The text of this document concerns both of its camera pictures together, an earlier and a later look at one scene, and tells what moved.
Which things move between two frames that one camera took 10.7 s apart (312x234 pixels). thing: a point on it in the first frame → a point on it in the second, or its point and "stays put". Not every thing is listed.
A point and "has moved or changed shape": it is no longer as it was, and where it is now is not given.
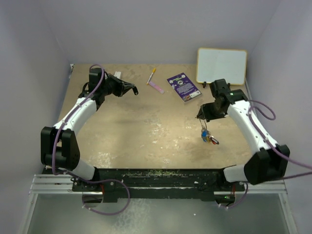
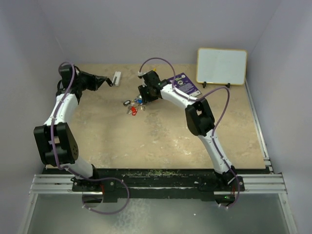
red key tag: [214, 141] has moved or changed shape
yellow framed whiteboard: [213, 64] stays put
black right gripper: [204, 113] → [145, 98]
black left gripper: [122, 87] → [96, 81]
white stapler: [117, 74] stays put
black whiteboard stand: [204, 83] stays put
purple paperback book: [184, 87] stays put
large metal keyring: [201, 124] has moved or changed shape
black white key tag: [135, 90] has moved or changed shape
